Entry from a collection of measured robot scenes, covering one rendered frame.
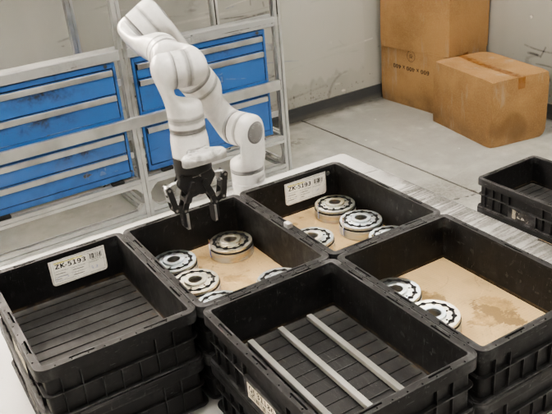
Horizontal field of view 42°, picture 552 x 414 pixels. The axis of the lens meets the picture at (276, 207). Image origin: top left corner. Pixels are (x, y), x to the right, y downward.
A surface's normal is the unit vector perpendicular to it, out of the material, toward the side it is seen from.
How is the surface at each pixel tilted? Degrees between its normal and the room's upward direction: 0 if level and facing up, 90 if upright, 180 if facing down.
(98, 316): 0
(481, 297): 0
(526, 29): 90
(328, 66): 90
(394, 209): 90
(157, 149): 90
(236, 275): 0
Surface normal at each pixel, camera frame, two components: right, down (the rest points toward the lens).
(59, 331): -0.08, -0.90
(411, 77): -0.82, 0.30
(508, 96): 0.36, 0.37
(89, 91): 0.55, 0.33
